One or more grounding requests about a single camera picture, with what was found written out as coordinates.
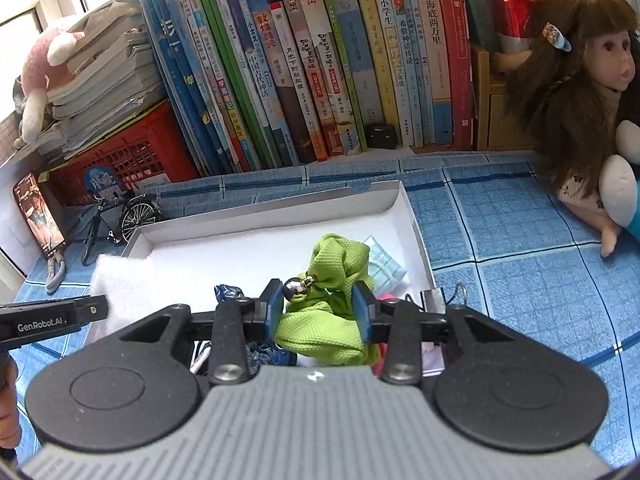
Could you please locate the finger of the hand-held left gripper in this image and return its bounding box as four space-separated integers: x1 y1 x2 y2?
75 294 109 322

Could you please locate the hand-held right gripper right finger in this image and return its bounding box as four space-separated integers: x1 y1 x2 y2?
352 281 521 386

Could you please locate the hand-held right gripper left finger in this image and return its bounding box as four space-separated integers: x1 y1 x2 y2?
120 279 283 386

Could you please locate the blue floral pouch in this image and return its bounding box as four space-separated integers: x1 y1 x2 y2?
215 284 297 367

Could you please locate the green cloth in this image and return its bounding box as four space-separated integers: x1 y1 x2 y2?
276 233 382 367

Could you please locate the white shallow cardboard box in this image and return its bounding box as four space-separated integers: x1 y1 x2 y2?
85 180 436 377

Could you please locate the person's left hand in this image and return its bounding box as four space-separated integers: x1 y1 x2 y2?
0 355 22 450

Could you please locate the light blue cloth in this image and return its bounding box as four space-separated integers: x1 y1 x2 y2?
364 236 407 297

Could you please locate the binder clip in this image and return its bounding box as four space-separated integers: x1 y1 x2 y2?
420 282 468 312

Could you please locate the miniature bicycle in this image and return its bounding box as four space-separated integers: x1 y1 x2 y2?
80 192 162 266

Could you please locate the smartphone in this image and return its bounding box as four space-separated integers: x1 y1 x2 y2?
12 172 67 260

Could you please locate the large red plastic basket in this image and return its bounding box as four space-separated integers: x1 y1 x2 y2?
47 100 201 208

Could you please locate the small black case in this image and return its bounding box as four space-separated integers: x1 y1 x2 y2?
364 122 399 150

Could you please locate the stack of magazines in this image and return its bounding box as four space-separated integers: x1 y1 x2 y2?
47 10 172 162

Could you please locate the brown cardboard box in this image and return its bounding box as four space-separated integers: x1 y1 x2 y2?
470 42 536 152

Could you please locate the pink white plush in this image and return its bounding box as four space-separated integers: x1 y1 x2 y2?
14 25 86 149

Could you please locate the row of books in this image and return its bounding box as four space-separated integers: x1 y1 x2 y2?
137 0 640 178

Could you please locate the blue white cat plush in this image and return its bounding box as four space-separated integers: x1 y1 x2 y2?
599 120 640 242

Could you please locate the brown-haired doll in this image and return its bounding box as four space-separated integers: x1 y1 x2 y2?
502 0 640 258

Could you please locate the red can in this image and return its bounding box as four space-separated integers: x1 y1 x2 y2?
491 0 543 54

